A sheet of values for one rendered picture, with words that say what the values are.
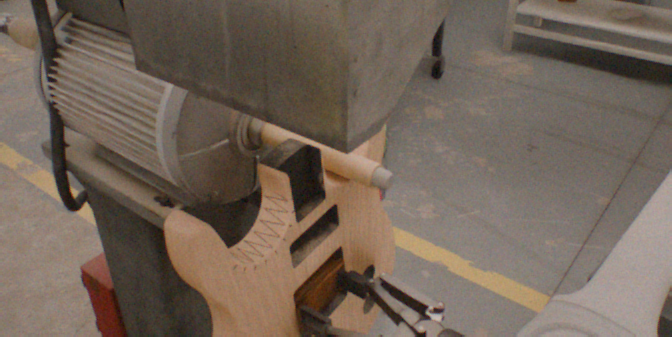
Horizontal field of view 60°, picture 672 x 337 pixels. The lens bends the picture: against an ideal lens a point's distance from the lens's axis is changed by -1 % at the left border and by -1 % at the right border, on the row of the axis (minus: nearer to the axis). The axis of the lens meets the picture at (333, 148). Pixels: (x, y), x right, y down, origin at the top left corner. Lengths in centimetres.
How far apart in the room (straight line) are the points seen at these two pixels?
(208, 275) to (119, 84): 37
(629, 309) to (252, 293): 37
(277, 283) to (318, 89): 28
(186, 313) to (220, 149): 45
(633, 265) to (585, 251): 213
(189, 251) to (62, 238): 227
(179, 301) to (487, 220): 184
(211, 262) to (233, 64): 19
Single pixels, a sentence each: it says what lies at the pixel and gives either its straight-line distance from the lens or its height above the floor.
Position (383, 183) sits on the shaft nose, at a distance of 71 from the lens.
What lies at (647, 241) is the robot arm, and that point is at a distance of 59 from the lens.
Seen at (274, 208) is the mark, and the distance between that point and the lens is 68.
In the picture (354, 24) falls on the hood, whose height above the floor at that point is 150.
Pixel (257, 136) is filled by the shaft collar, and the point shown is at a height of 125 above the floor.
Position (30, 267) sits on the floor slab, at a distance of 274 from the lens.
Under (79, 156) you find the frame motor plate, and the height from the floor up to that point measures 112.
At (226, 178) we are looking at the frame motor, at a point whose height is 119.
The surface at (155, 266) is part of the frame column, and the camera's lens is 107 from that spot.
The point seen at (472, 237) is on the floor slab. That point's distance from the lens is 263.
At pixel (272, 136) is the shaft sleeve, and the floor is 126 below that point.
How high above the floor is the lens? 166
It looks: 32 degrees down
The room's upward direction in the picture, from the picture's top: 1 degrees counter-clockwise
